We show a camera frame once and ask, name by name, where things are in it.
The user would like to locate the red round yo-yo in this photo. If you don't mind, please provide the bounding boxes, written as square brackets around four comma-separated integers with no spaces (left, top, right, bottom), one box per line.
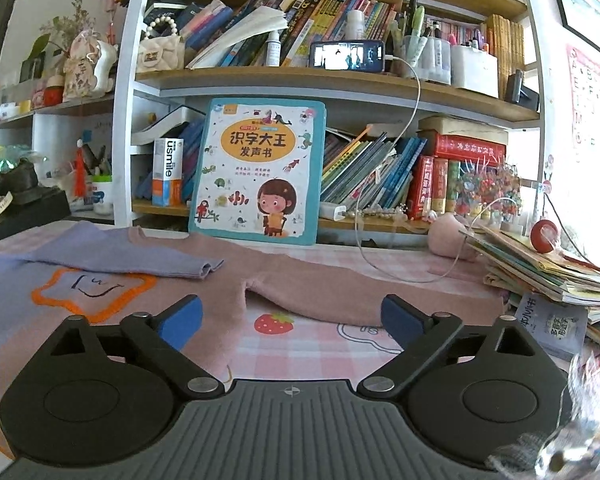
[529,219,559,255]

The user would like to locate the white usmile box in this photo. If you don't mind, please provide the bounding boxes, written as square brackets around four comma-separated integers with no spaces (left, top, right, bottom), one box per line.
[151,138,184,207]

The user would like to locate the pink plush toy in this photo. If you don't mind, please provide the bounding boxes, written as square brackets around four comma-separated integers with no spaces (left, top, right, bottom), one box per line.
[427,212,478,261]

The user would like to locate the leaning row of blue books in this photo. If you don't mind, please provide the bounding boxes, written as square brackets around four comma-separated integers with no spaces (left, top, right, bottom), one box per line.
[321,124,419,212]

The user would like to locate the white pen cup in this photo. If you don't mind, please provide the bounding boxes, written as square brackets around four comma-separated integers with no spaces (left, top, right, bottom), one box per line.
[92,174,114,216]

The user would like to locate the red tassel ornament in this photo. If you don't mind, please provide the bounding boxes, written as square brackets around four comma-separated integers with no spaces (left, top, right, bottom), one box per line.
[73,139,86,198]

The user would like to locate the teal children's picture book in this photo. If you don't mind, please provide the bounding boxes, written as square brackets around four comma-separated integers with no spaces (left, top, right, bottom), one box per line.
[188,96,326,246]

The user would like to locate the lucky cat figurine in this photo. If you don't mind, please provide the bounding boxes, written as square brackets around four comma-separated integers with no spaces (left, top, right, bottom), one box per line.
[64,29,118,102]

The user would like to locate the smartphone with lit screen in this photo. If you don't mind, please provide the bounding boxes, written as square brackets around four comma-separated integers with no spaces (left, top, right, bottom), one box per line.
[309,40,385,74]

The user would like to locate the stack of books on table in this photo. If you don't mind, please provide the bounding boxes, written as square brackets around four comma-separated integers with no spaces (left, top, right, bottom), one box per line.
[466,226,600,361]

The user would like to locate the white power adapter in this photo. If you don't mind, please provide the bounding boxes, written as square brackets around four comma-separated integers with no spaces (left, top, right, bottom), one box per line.
[318,202,347,221]

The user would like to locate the pink and lilac sweater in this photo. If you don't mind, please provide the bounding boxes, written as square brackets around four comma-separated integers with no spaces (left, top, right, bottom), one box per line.
[0,222,504,448]

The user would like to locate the white storage box on shelf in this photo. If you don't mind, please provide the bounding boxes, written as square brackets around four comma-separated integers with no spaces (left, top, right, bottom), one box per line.
[451,46,498,99]

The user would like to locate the white bookshelf frame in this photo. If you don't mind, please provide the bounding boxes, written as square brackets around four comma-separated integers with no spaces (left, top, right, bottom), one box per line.
[112,0,543,226]

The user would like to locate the iridescent wrapped bundle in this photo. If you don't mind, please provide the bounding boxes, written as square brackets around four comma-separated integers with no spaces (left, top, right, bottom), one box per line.
[0,144,47,174]

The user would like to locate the white quilted pearl handbag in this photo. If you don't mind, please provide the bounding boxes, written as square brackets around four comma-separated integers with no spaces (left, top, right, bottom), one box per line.
[136,14,185,74]

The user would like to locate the colourful bead bouquet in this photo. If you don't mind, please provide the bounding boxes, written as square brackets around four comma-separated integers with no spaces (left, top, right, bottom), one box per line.
[455,160,521,221]

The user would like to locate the upper shelf book row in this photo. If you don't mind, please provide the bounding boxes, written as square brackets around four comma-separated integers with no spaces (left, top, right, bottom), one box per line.
[185,0,403,70]

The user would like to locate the white charging cable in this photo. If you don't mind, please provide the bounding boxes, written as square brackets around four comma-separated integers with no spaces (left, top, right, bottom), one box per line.
[352,54,522,284]

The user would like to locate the black case on left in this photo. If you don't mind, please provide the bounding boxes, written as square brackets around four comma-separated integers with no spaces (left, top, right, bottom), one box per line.
[0,188,71,240]

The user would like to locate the red dictionary books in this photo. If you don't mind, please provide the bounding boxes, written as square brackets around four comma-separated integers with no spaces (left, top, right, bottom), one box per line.
[404,129,506,220]

